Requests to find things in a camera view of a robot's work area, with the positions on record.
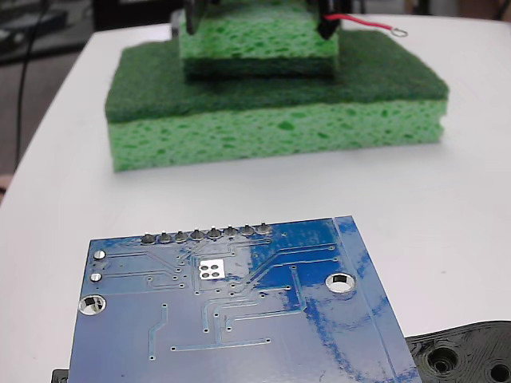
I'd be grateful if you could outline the blue printed circuit board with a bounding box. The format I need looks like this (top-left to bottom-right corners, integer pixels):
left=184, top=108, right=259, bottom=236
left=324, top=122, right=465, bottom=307
left=67, top=215, right=425, bottom=383

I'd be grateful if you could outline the small green scouring sponge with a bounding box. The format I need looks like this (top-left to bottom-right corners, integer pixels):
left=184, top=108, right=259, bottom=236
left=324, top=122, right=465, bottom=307
left=177, top=0, right=341, bottom=81

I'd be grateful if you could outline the large green scouring sponge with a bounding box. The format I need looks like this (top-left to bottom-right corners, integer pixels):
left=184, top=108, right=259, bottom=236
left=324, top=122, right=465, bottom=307
left=105, top=30, right=450, bottom=173

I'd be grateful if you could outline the black plastic fixture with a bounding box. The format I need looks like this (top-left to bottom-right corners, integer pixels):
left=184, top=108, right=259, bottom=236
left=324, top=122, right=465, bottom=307
left=50, top=318, right=511, bottom=383

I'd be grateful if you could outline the red wire with metal loop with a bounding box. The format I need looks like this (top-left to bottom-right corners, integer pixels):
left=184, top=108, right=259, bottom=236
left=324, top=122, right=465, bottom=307
left=324, top=13, right=409, bottom=38

